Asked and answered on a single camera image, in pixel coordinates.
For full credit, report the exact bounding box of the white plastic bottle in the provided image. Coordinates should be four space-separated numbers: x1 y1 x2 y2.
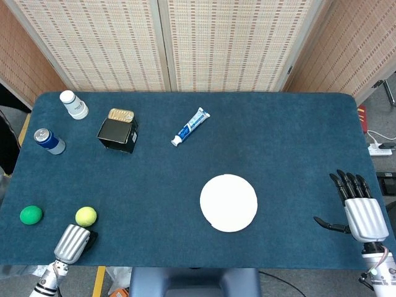
59 90 90 121

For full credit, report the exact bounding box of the green foam ball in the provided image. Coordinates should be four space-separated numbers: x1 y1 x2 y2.
19 205 44 225

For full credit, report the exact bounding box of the blue white toothpaste tube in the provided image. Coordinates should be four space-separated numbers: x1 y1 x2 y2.
170 106 211 147

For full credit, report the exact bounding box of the black cardboard box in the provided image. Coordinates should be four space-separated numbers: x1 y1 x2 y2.
97 117 139 154

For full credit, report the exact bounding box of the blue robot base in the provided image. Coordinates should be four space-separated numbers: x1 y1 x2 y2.
128 267 262 297

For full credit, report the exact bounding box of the white power strip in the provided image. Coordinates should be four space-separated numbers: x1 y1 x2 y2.
368 144 393 157

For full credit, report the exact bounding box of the woven bamboo screen panel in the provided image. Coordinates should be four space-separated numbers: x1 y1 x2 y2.
6 0 171 93
283 0 396 105
157 0 329 93
0 0 67 106

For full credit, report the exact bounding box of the red yellow package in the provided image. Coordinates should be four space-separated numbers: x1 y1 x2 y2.
357 104 369 134

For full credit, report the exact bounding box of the blue drink can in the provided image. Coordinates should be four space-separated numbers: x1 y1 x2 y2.
33 127 67 155

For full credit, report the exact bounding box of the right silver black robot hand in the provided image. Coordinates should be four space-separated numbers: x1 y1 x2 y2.
313 169 390 243

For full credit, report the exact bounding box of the blue tablecloth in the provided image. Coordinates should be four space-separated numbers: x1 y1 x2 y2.
0 91 396 270

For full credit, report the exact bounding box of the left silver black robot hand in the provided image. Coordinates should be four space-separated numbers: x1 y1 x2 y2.
54 223 99 265

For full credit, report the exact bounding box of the gold sardine tin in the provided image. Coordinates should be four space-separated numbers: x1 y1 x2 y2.
107 108 136 124

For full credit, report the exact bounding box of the black flat device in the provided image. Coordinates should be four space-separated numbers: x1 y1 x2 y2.
376 172 396 196

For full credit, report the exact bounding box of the yellow tennis ball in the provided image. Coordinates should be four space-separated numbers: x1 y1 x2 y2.
75 206 98 228

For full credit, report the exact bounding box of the clear plastic bag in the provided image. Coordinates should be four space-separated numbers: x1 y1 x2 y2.
106 266 133 296

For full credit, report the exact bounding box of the white paper plate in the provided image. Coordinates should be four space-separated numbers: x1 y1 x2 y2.
199 173 259 233

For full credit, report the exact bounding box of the black metal stand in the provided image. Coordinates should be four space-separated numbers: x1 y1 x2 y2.
371 79 396 108

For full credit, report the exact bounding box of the white power cable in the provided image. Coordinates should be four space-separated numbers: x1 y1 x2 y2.
366 129 396 148

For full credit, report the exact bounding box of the black floor cable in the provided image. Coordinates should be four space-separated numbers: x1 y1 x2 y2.
258 270 307 297

